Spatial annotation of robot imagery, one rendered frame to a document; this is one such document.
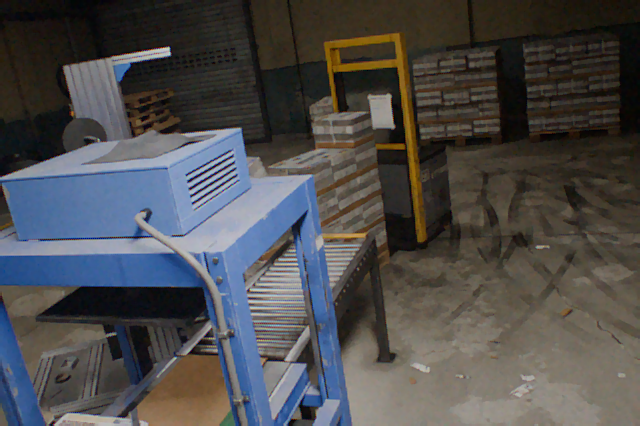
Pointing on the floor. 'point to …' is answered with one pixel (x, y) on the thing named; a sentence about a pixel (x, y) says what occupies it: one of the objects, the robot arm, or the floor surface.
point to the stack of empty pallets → (140, 119)
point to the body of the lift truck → (394, 197)
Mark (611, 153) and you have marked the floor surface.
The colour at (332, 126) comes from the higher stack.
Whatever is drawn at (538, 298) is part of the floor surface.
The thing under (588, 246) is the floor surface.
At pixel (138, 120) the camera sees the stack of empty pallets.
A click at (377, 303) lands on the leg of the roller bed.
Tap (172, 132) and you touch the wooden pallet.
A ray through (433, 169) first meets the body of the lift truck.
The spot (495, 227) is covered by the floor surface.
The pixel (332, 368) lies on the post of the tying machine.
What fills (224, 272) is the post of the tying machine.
